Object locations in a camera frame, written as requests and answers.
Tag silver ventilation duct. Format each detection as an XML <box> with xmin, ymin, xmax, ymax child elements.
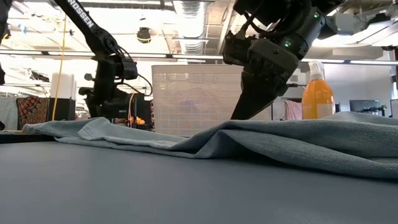
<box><xmin>172</xmin><ymin>0</ymin><xmax>208</xmax><ymax>55</ymax></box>

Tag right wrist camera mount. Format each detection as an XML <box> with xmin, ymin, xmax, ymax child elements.
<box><xmin>222</xmin><ymin>30</ymin><xmax>259</xmax><ymax>67</ymax></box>

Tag orange spray bottle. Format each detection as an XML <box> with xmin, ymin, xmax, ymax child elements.
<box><xmin>301</xmin><ymin>60</ymin><xmax>336</xmax><ymax>121</ymax></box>

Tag light blue denim jeans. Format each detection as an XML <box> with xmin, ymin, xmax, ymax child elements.
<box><xmin>22</xmin><ymin>111</ymin><xmax>398</xmax><ymax>180</ymax></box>

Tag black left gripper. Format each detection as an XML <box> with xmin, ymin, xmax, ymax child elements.
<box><xmin>86</xmin><ymin>58</ymin><xmax>139</xmax><ymax>118</ymax></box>

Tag pink hanging cloth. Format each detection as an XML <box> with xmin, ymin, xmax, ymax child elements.
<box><xmin>284</xmin><ymin>99</ymin><xmax>303</xmax><ymax>121</ymax></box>

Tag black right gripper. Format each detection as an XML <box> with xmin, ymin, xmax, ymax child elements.
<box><xmin>230</xmin><ymin>37</ymin><xmax>299</xmax><ymax>121</ymax></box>

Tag black cabinet box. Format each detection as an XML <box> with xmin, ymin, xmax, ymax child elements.
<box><xmin>46</xmin><ymin>98</ymin><xmax>76</xmax><ymax>122</ymax></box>

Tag red patterned cloth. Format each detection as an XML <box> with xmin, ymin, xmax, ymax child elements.
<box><xmin>16</xmin><ymin>96</ymin><xmax>49</xmax><ymax>130</ymax></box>

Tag white perforated laundry bin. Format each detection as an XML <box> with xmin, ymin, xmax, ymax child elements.
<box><xmin>151</xmin><ymin>64</ymin><xmax>273</xmax><ymax>138</ymax></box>

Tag yellow hanging cable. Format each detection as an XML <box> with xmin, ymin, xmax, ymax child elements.
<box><xmin>51</xmin><ymin>15</ymin><xmax>68</xmax><ymax>121</ymax></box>

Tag black ceiling cable reel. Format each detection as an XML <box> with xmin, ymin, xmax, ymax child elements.
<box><xmin>136</xmin><ymin>27</ymin><xmax>152</xmax><ymax>44</ymax></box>

